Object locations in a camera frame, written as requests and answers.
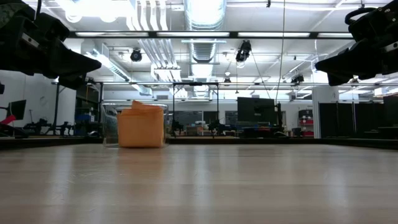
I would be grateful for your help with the red bar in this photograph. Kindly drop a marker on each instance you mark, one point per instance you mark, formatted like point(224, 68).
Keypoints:
point(7, 119)

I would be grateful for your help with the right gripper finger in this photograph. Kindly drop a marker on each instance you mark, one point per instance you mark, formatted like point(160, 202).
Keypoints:
point(351, 63)

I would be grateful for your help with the black background rig frame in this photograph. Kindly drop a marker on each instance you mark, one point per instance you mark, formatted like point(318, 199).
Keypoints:
point(195, 83)

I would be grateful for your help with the orange microfiber towel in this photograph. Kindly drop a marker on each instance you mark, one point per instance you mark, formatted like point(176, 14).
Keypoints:
point(141, 127)

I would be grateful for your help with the white ceiling duct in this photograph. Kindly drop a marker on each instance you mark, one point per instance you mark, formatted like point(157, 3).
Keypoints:
point(205, 14)

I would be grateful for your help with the clear plastic basket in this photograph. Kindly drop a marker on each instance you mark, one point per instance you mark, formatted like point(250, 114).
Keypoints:
point(109, 124)

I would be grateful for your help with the black partition panels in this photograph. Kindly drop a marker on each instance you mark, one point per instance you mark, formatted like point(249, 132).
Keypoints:
point(345, 118)

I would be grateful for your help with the small black background monitor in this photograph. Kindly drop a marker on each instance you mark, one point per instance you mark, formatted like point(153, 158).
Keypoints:
point(17, 109)

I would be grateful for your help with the black background robot arm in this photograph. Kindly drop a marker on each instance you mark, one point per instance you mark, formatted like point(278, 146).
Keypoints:
point(219, 127)

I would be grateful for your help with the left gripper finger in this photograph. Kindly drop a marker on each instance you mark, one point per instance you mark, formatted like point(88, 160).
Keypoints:
point(71, 81)
point(73, 62)

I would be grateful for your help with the large black background monitor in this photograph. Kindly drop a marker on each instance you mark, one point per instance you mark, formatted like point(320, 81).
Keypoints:
point(256, 109)

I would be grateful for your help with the white pillar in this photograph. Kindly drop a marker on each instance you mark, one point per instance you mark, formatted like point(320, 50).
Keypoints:
point(325, 93)

